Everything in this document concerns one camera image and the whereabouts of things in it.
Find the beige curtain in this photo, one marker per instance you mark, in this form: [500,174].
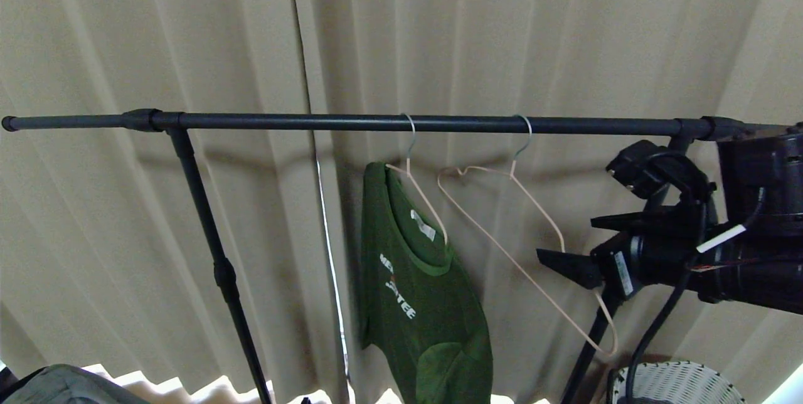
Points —
[125,27]

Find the pale grey garment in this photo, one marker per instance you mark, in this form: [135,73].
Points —
[63,388]

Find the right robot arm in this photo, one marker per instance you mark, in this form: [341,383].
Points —
[759,178]

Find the white laundry basket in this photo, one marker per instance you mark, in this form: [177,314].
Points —
[677,385]

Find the green shirt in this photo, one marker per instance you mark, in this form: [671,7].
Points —
[426,316]

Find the pink clothes hanger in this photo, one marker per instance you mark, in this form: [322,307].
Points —
[512,175]
[408,172]

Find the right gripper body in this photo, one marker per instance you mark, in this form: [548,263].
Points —
[665,260]

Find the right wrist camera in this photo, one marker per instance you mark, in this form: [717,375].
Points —
[633,169]

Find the black clothes rack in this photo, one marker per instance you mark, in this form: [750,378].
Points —
[313,122]

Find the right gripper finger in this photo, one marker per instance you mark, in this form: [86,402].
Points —
[640,222]
[574,269]

